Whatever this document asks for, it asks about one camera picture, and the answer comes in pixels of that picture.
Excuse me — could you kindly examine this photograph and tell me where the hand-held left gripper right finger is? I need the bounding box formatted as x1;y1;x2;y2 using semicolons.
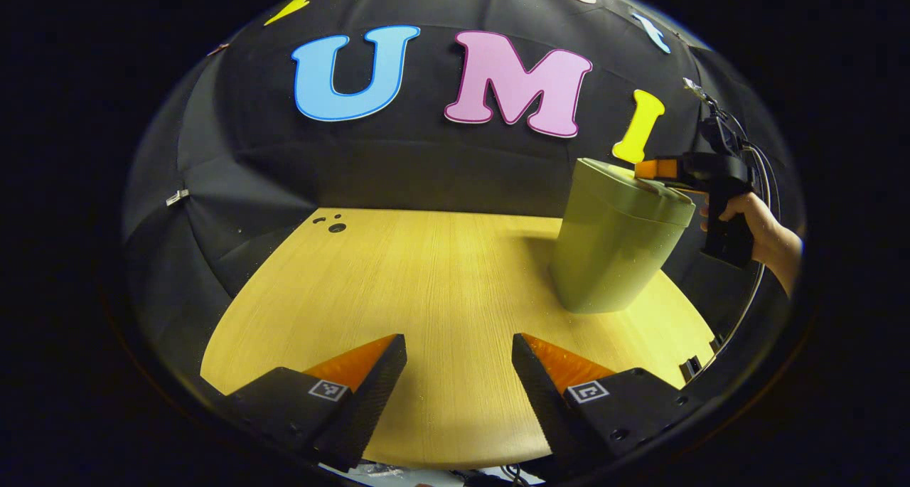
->
511;333;705;473

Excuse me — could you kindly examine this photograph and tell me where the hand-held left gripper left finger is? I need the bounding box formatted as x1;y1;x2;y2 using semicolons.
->
224;334;408;471

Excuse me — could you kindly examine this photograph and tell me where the green desktop garbage bin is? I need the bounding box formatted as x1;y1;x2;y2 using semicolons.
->
549;158;697;314

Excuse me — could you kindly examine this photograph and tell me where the wooden desktop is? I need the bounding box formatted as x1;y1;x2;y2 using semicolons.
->
200;208;715;471

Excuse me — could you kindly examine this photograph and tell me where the black backdrop cloth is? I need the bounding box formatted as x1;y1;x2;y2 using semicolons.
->
122;0;804;402

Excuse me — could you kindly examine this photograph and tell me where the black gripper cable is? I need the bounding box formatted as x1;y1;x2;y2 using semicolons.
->
682;78;781;385

